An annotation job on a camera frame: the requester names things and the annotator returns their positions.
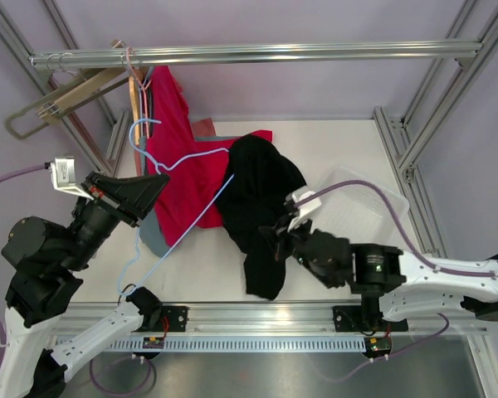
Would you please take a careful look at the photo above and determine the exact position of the pink hanger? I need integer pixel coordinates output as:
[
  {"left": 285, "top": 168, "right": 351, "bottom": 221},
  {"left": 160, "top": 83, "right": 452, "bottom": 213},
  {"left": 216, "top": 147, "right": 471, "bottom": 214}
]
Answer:
[{"left": 124, "top": 46, "right": 150, "bottom": 119}]

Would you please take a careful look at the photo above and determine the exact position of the dusty pink garment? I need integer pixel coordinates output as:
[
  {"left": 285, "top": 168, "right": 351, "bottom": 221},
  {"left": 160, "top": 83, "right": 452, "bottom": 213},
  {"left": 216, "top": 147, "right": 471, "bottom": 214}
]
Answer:
[{"left": 138, "top": 118, "right": 217, "bottom": 175}]

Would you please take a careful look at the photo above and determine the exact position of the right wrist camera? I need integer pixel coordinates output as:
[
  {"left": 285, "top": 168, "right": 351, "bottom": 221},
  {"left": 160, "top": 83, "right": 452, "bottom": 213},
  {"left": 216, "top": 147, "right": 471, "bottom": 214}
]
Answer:
[{"left": 285, "top": 186, "right": 322, "bottom": 232}]

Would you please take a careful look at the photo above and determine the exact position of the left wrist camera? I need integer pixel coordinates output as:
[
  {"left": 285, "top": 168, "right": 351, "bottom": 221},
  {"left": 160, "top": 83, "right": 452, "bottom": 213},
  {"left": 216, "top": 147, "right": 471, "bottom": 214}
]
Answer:
[{"left": 49, "top": 156, "right": 92, "bottom": 199}]

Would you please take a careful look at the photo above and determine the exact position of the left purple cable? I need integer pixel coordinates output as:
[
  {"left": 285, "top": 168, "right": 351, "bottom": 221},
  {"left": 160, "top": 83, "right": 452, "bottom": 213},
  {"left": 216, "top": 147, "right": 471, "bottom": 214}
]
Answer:
[{"left": 0, "top": 163, "right": 51, "bottom": 374}]

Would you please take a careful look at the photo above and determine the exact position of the olive green hanger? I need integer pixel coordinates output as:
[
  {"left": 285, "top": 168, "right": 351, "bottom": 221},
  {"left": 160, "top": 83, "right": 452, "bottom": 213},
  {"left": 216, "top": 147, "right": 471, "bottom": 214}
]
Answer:
[{"left": 4, "top": 76, "right": 129, "bottom": 141}]

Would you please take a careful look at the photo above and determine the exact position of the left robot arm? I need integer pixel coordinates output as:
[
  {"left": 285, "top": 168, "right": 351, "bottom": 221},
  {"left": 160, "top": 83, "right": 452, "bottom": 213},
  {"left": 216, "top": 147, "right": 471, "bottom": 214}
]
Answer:
[{"left": 0, "top": 172, "right": 169, "bottom": 397}]

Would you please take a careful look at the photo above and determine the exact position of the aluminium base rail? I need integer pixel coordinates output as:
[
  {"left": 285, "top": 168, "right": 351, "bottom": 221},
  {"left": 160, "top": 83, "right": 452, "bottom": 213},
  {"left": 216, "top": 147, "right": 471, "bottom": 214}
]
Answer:
[{"left": 53, "top": 300, "right": 487, "bottom": 336}]

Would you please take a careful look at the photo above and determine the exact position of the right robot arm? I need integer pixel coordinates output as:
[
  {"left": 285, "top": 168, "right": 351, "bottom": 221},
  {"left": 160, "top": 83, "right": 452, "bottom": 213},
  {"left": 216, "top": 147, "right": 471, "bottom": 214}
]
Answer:
[{"left": 260, "top": 221, "right": 498, "bottom": 331}]

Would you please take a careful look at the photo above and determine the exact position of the black t shirt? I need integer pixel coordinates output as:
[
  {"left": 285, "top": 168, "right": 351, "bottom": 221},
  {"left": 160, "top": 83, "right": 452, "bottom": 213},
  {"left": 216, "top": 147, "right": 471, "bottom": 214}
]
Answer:
[{"left": 215, "top": 134, "right": 306, "bottom": 300}]

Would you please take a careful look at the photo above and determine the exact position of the grey t shirt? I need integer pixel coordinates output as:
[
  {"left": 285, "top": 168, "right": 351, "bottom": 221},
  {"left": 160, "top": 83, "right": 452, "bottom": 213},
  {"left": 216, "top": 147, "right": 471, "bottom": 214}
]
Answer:
[{"left": 139, "top": 210, "right": 169, "bottom": 258}]

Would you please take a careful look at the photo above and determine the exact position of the red t shirt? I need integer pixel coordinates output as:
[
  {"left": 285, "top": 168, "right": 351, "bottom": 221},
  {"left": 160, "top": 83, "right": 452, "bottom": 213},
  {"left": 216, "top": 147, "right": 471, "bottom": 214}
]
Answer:
[{"left": 144, "top": 66, "right": 274, "bottom": 249}]

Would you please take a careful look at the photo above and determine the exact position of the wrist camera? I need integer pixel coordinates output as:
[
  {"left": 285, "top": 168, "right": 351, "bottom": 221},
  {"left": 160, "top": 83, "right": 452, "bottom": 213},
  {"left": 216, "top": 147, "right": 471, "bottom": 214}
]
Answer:
[
  {"left": 285, "top": 186, "right": 322, "bottom": 232},
  {"left": 49, "top": 156, "right": 92, "bottom": 199}
]

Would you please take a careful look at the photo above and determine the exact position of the white slotted cable duct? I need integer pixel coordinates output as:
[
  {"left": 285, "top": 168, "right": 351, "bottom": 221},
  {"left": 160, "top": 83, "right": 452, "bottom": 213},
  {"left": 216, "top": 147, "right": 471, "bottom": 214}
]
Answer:
[{"left": 106, "top": 336, "right": 366, "bottom": 353}]

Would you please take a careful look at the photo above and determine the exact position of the aluminium hanging rail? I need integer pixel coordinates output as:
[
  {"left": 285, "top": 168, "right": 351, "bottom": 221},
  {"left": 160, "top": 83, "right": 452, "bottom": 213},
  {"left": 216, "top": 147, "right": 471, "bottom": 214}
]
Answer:
[{"left": 29, "top": 39, "right": 482, "bottom": 70}]

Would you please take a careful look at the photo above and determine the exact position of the light blue wire hanger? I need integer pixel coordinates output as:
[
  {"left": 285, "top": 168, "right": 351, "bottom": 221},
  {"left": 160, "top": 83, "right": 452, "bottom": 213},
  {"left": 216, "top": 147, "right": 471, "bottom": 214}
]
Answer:
[{"left": 116, "top": 118, "right": 234, "bottom": 298}]

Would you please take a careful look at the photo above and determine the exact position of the tan wooden clip hanger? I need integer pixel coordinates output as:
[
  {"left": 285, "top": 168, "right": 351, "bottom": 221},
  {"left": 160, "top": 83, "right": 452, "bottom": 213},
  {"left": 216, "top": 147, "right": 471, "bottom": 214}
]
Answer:
[{"left": 37, "top": 68, "right": 127, "bottom": 124}]

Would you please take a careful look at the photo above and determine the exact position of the white plastic basket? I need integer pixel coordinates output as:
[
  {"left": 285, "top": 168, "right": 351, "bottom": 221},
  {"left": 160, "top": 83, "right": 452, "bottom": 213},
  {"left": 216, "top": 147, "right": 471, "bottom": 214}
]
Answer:
[{"left": 312, "top": 167, "right": 409, "bottom": 248}]

